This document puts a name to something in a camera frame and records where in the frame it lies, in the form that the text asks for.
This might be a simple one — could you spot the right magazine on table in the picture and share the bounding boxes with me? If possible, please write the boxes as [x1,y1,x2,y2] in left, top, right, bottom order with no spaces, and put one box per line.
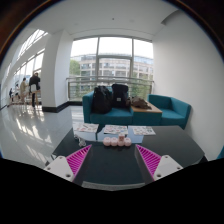
[130,126,155,135]

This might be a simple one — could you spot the black backpack left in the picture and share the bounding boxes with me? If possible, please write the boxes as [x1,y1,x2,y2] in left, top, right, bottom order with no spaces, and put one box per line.
[92,86,112,114]

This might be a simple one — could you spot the brown bag on side table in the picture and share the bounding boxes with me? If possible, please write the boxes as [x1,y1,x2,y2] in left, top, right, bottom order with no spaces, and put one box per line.
[131,96,150,109]

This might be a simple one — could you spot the teal sofa right section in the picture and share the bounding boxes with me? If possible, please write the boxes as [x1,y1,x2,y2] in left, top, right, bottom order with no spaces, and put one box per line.
[132,94,192,130]

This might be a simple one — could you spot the pink white gripper right finger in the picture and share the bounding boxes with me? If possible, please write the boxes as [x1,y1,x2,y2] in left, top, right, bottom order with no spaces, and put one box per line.
[135,144,182,181]

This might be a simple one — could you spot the left magazine on table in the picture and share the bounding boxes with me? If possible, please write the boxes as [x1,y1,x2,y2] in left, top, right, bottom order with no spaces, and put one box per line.
[73,122,98,133]

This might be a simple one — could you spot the person in black clothes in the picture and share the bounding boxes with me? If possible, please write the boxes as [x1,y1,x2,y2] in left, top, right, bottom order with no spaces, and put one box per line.
[29,72,40,107]

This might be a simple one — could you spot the white charger cable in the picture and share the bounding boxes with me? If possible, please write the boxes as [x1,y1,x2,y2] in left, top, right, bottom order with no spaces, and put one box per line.
[73,133,87,148]

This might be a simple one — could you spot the metal balcony railing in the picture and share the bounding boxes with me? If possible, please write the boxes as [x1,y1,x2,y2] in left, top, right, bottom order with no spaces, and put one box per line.
[67,76,154,101]

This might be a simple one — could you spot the middle magazine on table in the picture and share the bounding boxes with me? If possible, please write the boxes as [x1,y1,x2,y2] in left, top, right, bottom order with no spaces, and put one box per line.
[104,125,128,135]

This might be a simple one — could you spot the teal sofa section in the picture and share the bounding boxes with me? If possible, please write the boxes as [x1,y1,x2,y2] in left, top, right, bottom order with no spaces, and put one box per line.
[82,92,133,125]
[132,94,192,130]

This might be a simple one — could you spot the person in beige clothes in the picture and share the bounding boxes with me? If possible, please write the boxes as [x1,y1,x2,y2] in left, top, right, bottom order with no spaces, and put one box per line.
[20,77,28,103]

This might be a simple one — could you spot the black backpack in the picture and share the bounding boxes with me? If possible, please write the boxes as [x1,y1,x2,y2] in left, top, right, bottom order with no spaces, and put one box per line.
[92,86,112,114]
[112,84,128,108]

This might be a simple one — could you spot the pink charger plug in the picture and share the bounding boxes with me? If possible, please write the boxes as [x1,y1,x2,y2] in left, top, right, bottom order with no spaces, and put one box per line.
[118,133,125,141]

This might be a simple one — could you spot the teal sofa left section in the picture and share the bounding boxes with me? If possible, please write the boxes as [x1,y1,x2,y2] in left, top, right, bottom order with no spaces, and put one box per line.
[82,92,133,125]

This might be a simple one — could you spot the magazine on table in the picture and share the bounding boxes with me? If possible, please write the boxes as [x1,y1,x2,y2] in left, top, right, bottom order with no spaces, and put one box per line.
[130,126,155,135]
[104,125,128,135]
[73,122,98,133]

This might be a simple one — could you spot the black backpack right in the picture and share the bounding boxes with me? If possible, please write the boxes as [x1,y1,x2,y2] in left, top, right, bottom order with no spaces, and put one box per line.
[112,84,128,108]

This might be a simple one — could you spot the wooden top side table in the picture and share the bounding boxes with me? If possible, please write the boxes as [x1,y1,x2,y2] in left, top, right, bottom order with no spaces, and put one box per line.
[131,102,162,114]

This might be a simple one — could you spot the pink multi-socket power strip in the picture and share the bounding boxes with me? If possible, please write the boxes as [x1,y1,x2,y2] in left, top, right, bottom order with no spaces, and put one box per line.
[103,137,132,147]

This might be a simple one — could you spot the pink white gripper left finger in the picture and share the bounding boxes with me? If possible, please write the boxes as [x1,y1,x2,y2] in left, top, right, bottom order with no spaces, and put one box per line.
[44,145,92,182]

